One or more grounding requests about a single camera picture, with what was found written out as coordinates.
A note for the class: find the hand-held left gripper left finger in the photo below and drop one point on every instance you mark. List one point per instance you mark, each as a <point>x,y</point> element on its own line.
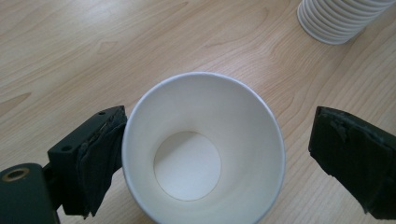
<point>90,155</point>

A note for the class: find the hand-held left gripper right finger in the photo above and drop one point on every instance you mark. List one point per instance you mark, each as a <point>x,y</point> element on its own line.
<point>358,155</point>

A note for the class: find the white paper drinking cup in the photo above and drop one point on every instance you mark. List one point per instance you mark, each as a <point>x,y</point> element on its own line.
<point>202,155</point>

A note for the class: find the stack of white paper cups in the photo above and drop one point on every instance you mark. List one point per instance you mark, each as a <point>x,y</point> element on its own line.
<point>336,18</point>

